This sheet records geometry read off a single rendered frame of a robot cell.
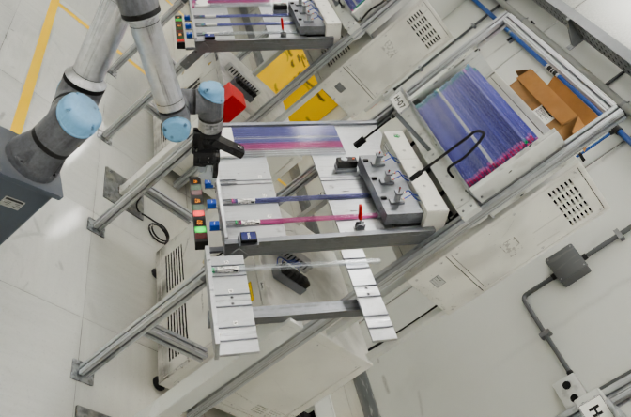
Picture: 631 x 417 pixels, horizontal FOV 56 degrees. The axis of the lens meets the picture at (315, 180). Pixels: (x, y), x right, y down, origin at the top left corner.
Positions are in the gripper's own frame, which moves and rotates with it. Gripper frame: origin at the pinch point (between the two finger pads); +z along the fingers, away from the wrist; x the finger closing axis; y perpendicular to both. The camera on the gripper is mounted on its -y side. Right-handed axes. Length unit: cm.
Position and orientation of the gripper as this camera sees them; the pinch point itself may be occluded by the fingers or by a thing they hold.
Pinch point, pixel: (214, 180)
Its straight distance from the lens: 198.8
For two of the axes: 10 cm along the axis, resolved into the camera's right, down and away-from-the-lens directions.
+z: -1.4, 7.9, 6.0
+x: 2.2, 6.1, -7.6
